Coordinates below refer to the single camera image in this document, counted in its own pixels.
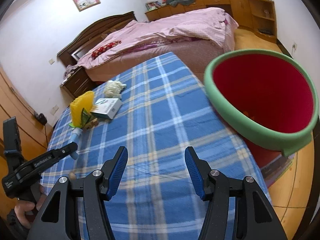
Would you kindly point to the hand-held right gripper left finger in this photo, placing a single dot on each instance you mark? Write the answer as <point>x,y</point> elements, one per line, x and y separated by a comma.
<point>116,177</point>

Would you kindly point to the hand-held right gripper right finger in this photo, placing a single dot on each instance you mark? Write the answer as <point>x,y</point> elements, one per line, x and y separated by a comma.
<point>195,175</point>

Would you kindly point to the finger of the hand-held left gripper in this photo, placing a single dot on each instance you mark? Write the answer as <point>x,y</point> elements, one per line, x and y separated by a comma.
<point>65,151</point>

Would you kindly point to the light blue tube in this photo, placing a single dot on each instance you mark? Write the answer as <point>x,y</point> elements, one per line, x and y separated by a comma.
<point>75,137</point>

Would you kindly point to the brown shell pieces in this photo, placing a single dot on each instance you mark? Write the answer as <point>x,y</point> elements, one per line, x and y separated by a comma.
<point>93,123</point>

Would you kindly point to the green yellow snack wrapper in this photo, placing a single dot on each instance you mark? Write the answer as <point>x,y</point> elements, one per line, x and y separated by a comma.
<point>86,117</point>

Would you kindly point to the yellow plastic toy piece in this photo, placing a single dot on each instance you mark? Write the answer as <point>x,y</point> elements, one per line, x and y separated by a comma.
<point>80,107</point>

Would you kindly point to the white and green box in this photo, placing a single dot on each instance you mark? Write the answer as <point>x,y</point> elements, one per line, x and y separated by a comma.
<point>107,108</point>

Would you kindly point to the white cloth toy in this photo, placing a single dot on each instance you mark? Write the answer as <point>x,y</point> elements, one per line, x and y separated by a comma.
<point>112,88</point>

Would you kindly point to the red bucket with green rim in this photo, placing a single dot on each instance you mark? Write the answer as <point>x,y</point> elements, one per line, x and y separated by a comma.
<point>262,92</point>

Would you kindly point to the person's left forearm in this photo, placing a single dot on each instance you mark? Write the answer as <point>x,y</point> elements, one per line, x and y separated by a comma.
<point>13,226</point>

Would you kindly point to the person's left hand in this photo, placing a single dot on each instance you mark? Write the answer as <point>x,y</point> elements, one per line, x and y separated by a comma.
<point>25,208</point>

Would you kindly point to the black power adapter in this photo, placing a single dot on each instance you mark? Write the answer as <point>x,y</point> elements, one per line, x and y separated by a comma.
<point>40,118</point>

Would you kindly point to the blue plaid tablecloth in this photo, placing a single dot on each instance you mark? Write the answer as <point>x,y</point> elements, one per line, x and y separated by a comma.
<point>162,120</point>

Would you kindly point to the dark wooden nightstand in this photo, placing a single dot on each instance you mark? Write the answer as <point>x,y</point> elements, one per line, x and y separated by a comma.
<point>77,85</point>

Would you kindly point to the wooden wardrobe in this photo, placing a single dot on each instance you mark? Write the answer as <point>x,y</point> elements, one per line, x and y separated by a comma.
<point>15,100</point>

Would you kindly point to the crumpled cloth on nightstand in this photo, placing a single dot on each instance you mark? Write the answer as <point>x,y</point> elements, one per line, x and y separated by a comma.
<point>71,71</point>

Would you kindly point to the red floral pillow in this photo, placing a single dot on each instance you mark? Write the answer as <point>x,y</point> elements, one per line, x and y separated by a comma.
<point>105,48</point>

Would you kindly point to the wooden bed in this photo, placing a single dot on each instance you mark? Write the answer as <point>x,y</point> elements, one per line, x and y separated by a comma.
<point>82,33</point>

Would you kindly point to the pink quilt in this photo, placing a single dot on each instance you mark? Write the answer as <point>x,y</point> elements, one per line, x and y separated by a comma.
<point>162,30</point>

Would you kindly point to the black shelf device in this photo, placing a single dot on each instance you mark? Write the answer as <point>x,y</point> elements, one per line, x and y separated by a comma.
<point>265,31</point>

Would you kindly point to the wooden desk cabinet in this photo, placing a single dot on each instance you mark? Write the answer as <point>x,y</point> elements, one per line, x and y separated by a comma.
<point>245,10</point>

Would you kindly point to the dark grey clothes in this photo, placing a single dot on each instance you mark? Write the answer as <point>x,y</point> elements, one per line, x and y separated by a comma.
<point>180,2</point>

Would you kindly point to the wall power socket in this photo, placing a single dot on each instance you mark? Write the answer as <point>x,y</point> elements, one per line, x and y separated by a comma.
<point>55,110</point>

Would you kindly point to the wall light switch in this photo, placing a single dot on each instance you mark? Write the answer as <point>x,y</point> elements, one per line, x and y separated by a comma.
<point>51,61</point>

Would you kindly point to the low wall socket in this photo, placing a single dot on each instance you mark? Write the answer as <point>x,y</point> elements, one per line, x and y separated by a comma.
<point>295,46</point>

